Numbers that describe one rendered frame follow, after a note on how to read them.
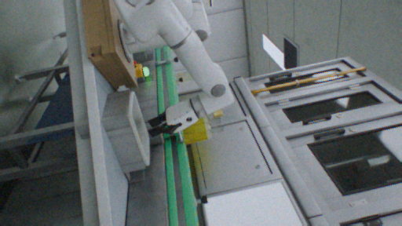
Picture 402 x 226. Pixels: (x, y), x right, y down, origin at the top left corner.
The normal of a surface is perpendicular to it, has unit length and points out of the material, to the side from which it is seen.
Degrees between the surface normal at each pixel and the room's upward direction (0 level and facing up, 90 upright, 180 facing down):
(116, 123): 90
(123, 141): 90
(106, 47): 90
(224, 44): 90
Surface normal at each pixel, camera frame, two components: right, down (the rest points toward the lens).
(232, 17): 0.14, 0.53
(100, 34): -0.04, -0.30
